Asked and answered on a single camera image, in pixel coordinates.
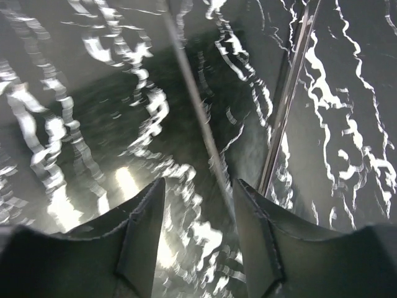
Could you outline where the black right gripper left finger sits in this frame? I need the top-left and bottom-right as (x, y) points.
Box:
(1, 178), (166, 297)

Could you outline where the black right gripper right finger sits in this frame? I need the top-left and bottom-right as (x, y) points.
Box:
(233, 179), (396, 297)

